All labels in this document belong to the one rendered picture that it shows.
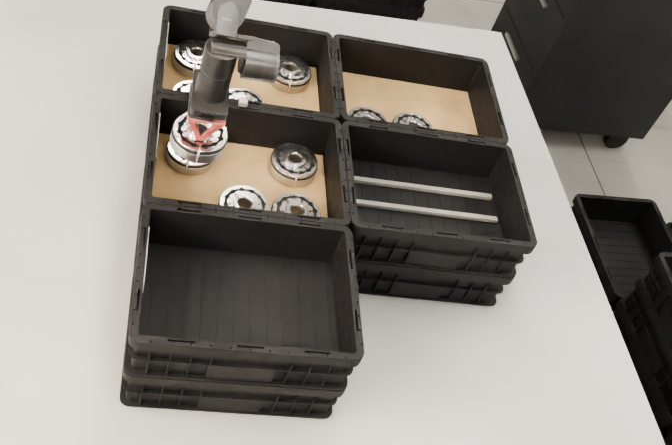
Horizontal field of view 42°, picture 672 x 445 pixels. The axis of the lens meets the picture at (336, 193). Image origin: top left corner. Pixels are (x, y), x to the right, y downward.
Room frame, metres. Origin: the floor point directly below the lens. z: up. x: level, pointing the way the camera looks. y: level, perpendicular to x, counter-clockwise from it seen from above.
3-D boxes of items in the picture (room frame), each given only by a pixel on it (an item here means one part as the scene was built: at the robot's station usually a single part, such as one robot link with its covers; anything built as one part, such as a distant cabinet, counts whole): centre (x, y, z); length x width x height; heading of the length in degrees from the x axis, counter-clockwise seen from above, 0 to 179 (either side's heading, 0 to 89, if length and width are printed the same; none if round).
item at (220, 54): (1.14, 0.26, 1.22); 0.07 x 0.06 x 0.07; 112
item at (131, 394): (0.96, 0.09, 0.76); 0.40 x 0.30 x 0.12; 110
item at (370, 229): (1.37, -0.19, 0.92); 0.40 x 0.30 x 0.02; 110
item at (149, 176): (1.24, 0.19, 0.92); 0.40 x 0.30 x 0.02; 110
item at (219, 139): (1.14, 0.27, 1.04); 0.10 x 0.10 x 0.01
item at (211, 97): (1.14, 0.27, 1.16); 0.10 x 0.07 x 0.07; 19
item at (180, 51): (1.56, 0.42, 0.86); 0.10 x 0.10 x 0.01
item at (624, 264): (2.05, -0.92, 0.26); 0.40 x 0.30 x 0.23; 23
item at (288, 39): (1.52, 0.29, 0.87); 0.40 x 0.30 x 0.11; 110
